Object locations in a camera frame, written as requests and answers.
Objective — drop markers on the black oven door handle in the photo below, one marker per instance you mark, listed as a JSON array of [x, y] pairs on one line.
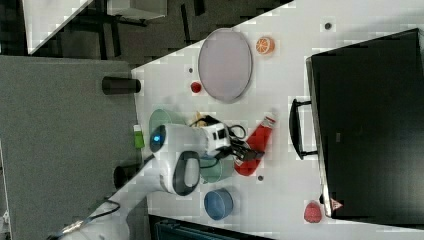
[[295, 129]]

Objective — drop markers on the peeled banana toy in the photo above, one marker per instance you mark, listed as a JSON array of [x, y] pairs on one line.
[[199, 120]]

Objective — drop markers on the red strawberry toy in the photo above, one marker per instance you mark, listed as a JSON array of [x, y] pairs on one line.
[[196, 87]]

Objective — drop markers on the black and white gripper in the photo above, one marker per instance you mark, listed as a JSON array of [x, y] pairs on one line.
[[219, 143]]

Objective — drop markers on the orange slice toy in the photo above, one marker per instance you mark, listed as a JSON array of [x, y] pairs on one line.
[[265, 45]]

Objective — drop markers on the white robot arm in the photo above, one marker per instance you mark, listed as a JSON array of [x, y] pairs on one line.
[[173, 167]]

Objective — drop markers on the pink strawberry toy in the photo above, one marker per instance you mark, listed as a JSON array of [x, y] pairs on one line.
[[312, 212]]

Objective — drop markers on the green oval colander basket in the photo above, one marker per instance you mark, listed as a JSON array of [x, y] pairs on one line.
[[164, 116]]

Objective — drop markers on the grey round plate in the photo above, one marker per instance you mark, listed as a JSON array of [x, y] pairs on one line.
[[225, 65]]

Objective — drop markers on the black toaster oven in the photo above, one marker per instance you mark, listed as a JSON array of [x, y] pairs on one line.
[[367, 104]]

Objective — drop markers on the red ketchup bottle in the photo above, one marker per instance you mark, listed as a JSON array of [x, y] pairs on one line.
[[258, 140]]

